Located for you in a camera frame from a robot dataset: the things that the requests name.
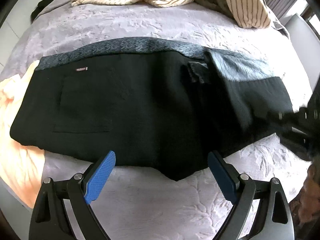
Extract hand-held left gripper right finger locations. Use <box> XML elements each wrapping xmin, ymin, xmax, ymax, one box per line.
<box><xmin>207</xmin><ymin>150</ymin><xmax>294</xmax><ymax>240</ymax></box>

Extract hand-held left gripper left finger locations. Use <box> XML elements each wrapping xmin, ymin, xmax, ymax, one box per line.
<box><xmin>29</xmin><ymin>150</ymin><xmax>117</xmax><ymax>240</ymax></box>

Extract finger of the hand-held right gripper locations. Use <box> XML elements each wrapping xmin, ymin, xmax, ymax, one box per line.
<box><xmin>259</xmin><ymin>107</ymin><xmax>308</xmax><ymax>142</ymax></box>

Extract black pants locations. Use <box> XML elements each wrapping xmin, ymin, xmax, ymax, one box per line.
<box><xmin>10</xmin><ymin>50</ymin><xmax>294</xmax><ymax>182</ymax></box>

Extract lavender textured bedspread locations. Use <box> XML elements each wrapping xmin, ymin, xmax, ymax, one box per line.
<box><xmin>0</xmin><ymin>0</ymin><xmax>315</xmax><ymax>240</ymax></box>

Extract brown woven object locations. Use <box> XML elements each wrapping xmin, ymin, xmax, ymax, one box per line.
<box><xmin>297</xmin><ymin>155</ymin><xmax>320</xmax><ymax>230</ymax></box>

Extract pale yellow garment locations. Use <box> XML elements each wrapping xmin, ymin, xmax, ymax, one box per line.
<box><xmin>0</xmin><ymin>60</ymin><xmax>47</xmax><ymax>209</ymax></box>

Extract blue floral cloth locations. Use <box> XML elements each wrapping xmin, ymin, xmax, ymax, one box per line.
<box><xmin>36</xmin><ymin>37</ymin><xmax>278</xmax><ymax>72</ymax></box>

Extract dark cloth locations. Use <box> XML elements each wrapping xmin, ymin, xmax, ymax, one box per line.
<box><xmin>30</xmin><ymin>0</ymin><xmax>59</xmax><ymax>20</ymax></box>

